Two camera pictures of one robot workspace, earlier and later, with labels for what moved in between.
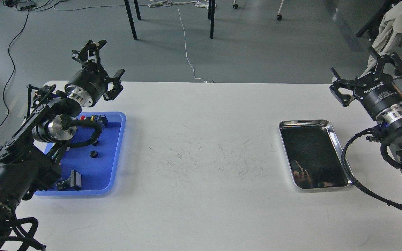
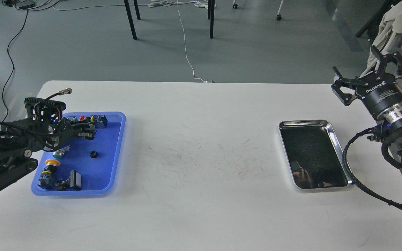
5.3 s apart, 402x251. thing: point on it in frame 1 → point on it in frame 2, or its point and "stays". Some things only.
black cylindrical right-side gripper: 382,98 stays
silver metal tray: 314,154 stays
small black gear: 93,154 stays
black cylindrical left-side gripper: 88,85 → 68,130
